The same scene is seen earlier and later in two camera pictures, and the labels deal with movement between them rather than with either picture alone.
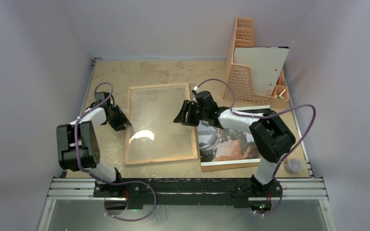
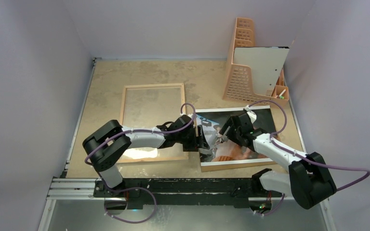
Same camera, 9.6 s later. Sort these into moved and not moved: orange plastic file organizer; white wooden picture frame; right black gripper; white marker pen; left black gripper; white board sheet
Moved: left black gripper; right black gripper
Not moved: orange plastic file organizer; white marker pen; white board sheet; white wooden picture frame
